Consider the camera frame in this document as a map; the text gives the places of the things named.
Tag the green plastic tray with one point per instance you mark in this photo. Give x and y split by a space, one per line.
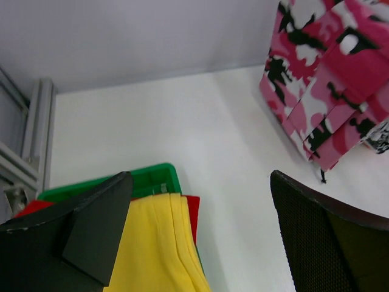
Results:
152 180

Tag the pink floral trousers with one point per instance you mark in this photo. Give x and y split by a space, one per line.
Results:
326 75

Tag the red trousers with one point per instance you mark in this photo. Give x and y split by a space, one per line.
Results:
193 203

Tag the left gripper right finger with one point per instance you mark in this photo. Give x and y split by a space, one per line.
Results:
330 245

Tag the left aluminium frame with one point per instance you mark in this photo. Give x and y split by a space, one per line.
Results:
26 143

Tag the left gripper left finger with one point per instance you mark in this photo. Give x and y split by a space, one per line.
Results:
69 246

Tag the newspaper print trousers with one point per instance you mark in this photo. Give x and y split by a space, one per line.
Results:
377 138

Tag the yellow trousers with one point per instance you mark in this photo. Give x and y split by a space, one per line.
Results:
157 251

